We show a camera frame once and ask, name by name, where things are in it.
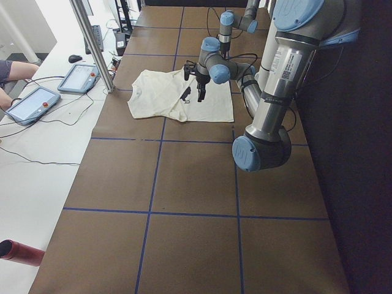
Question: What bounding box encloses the black power adapter box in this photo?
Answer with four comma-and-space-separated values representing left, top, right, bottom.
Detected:
115, 32, 127, 56

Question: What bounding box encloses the far teach pendant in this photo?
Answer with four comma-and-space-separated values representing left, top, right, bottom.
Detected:
57, 64, 100, 94

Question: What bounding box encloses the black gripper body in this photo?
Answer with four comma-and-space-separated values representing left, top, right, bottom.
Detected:
195, 70, 210, 91
221, 42, 230, 58

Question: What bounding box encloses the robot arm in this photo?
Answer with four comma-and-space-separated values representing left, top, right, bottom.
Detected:
219, 0, 260, 57
194, 1, 362, 172

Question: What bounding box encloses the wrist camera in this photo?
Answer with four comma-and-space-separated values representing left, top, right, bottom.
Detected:
183, 60, 197, 81

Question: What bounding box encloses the white mounting column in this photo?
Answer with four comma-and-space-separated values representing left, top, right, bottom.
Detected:
255, 21, 278, 90

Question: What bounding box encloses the black keyboard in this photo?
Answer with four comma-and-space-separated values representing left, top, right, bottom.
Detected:
84, 25, 104, 55

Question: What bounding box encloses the red cylinder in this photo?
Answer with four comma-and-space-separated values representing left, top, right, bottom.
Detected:
1, 239, 45, 266

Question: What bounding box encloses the black computer mouse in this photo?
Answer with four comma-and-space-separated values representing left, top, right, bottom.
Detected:
68, 55, 83, 64

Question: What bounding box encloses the aluminium frame post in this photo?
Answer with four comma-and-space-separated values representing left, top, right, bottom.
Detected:
70, 0, 115, 93

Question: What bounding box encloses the near teach pendant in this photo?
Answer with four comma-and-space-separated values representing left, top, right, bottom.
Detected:
6, 86, 61, 126

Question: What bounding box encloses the teach pendant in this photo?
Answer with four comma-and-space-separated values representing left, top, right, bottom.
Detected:
6, 86, 61, 126
57, 64, 100, 94

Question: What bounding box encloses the white long-sleeve t-shirt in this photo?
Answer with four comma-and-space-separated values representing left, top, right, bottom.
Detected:
128, 70, 234, 123

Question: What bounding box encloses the person forearm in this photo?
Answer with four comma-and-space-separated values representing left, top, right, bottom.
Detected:
1, 60, 39, 83

